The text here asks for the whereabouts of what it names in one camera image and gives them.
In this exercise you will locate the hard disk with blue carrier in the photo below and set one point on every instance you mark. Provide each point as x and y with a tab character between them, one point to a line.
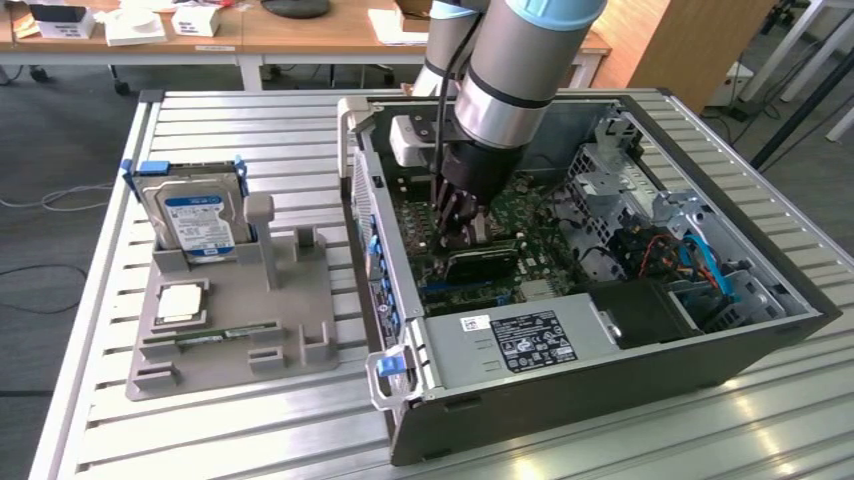
194	220

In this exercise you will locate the silver finned heat sink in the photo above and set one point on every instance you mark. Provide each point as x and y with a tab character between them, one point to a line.
539	291

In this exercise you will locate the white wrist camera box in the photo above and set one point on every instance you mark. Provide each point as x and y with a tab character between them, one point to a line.
407	142

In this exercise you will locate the black NVIDIA graphics card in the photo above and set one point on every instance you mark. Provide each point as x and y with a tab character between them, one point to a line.
481	265

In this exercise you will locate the blue case latch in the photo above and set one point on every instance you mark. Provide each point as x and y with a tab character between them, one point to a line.
390	367

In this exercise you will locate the black silver PC case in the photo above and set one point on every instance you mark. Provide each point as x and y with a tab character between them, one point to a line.
601	400

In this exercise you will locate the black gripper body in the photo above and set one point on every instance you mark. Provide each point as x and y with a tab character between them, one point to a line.
483	170

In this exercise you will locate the silver metal drive cage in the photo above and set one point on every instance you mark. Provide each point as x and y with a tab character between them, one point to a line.
601	185

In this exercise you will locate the wooden cabinet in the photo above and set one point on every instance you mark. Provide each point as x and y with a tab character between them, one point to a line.
681	50

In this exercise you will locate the silver CPU chip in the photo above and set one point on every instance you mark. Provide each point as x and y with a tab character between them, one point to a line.
180	304

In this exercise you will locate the green motherboard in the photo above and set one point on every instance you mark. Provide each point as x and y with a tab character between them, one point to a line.
534	210

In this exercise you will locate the wooden desk white frame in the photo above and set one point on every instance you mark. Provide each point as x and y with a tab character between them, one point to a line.
80	42

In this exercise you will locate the small white box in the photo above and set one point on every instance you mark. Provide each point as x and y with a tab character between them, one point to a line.
196	22

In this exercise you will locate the white box with black device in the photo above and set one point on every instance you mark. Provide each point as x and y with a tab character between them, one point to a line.
63	27

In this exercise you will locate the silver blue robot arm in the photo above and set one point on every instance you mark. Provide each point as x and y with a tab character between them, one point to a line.
521	60

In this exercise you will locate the blue expansion slot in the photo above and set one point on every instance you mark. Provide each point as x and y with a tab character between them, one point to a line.
461	287

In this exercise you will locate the black slanted pole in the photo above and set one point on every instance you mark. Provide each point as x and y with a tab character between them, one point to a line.
804	107

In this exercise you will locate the white paper stack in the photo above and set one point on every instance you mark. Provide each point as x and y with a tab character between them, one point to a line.
397	32

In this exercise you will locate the black caster wheel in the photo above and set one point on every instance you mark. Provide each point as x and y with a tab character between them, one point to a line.
122	87
39	75

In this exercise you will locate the black round stand base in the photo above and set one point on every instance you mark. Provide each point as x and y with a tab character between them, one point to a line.
294	9

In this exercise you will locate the white floor unit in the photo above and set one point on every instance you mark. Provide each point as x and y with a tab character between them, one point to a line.
730	85

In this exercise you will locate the white boxes on desk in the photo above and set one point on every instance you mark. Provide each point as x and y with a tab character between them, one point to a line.
134	30

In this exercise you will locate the grey power supply unit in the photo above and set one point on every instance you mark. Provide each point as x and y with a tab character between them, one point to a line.
467	345

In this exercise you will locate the grey plastic parts rack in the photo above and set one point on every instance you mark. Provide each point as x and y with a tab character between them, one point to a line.
300	300

